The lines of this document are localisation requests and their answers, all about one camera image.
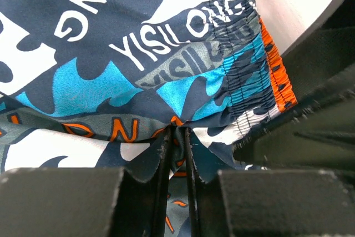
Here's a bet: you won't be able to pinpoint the blue orange patterned shorts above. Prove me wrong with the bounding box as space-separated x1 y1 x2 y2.
1 0 297 236

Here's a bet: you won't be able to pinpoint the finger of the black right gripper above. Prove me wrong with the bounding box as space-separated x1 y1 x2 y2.
232 65 354 170
283 27 354 101

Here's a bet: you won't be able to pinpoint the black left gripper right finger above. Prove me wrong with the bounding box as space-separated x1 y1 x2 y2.
185 130 354 236

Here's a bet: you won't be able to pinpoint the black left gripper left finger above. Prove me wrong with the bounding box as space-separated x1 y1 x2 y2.
1 130 171 236

